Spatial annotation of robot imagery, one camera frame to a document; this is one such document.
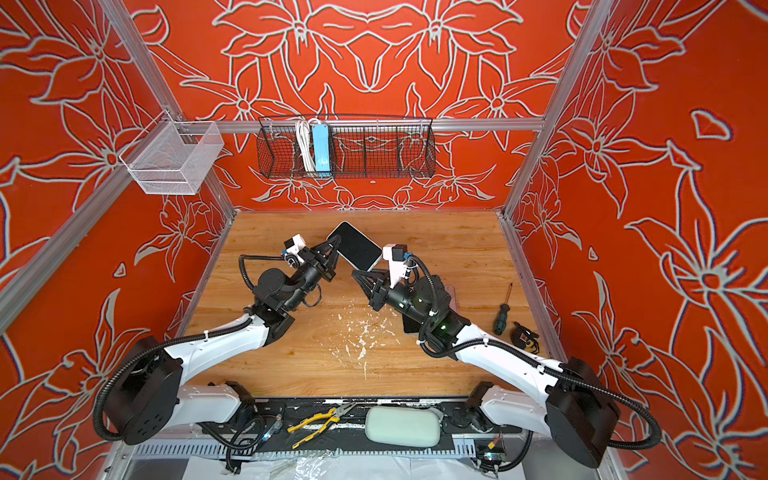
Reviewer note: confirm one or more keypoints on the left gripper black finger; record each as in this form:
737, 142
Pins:
329, 246
330, 264

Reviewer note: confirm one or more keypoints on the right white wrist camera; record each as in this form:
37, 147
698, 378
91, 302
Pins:
397, 257

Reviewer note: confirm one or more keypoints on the pink phone case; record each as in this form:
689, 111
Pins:
453, 297

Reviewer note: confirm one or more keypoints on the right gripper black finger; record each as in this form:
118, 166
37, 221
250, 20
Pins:
379, 275
367, 285

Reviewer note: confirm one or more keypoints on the black wire wall basket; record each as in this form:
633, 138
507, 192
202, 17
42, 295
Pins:
360, 147

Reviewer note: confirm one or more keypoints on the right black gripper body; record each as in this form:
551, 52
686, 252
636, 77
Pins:
400, 301

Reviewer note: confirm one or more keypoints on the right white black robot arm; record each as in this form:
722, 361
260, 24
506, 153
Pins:
565, 401

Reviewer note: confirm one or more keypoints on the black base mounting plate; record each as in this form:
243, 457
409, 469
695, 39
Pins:
262, 427

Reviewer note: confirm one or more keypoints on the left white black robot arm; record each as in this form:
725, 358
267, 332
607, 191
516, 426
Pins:
147, 392

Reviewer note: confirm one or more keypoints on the light blue box in basket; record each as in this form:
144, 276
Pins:
321, 144

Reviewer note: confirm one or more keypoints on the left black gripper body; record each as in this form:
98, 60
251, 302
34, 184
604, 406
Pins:
309, 267

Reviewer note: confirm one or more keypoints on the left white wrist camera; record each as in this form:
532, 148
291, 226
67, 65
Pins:
292, 251

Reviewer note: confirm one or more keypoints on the clear plastic wall bin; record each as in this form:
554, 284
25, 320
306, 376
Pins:
168, 162

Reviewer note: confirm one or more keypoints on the pale green pouch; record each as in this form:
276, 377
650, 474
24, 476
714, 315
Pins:
402, 426

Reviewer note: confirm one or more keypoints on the black handled screwdriver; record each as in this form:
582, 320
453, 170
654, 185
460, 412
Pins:
501, 319

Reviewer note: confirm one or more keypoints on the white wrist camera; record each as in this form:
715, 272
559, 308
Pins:
397, 257
292, 251

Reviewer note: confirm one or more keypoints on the black phone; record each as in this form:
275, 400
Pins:
355, 247
412, 324

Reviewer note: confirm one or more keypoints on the yellow handled pliers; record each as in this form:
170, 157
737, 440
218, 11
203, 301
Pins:
324, 420

